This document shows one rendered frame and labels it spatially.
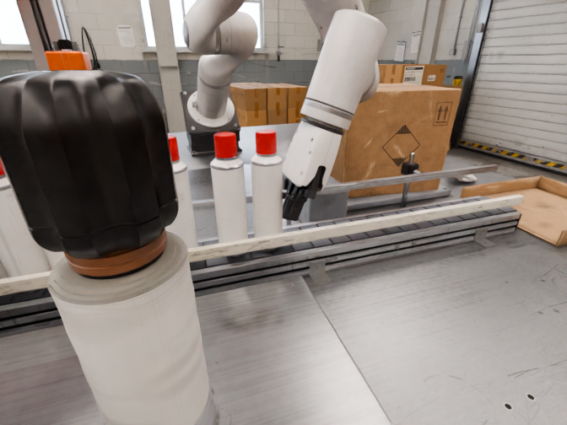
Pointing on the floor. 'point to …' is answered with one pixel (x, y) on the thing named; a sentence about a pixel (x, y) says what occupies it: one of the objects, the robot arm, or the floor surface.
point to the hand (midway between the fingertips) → (291, 208)
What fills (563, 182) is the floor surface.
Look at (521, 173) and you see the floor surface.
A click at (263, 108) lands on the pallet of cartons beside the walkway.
